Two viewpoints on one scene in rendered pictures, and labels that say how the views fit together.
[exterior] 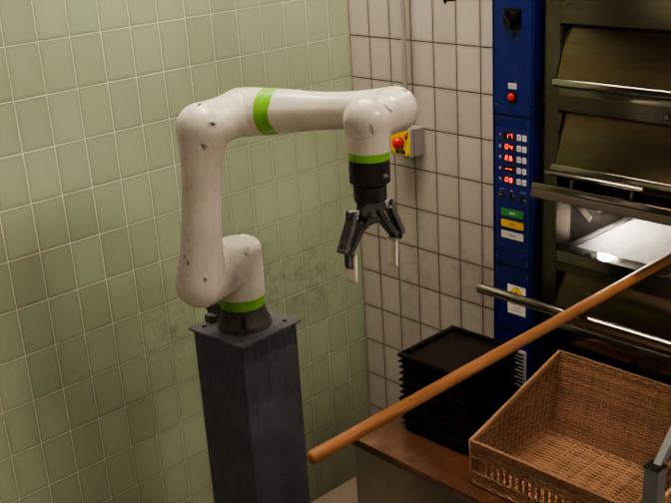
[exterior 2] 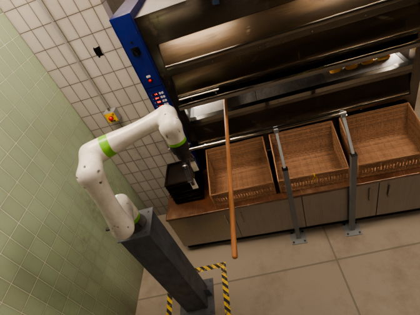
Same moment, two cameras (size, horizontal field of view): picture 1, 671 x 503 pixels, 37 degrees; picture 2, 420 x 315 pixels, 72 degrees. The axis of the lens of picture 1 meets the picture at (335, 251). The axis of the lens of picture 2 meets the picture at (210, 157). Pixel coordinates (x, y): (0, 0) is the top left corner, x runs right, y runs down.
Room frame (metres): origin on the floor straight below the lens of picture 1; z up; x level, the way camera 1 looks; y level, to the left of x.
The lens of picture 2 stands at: (1.11, 0.44, 2.54)
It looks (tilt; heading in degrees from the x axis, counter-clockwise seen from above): 40 degrees down; 328
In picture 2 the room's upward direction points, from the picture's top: 23 degrees counter-clockwise
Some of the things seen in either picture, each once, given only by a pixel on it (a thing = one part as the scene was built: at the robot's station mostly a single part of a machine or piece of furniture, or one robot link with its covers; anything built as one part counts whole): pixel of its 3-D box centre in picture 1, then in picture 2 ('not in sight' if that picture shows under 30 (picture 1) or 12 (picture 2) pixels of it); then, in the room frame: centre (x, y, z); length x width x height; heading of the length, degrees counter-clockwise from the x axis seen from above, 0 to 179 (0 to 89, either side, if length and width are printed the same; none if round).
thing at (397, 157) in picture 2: not in sight; (383, 139); (1.68, -1.52, 0.72); 0.56 x 0.49 x 0.28; 41
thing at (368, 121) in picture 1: (369, 126); (171, 129); (2.17, -0.09, 1.81); 0.13 x 0.11 x 0.14; 149
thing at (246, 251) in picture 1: (236, 272); (124, 210); (2.51, 0.27, 1.36); 0.16 x 0.13 x 0.19; 149
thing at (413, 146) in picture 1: (406, 140); (112, 115); (3.41, -0.27, 1.46); 0.10 x 0.07 x 0.10; 42
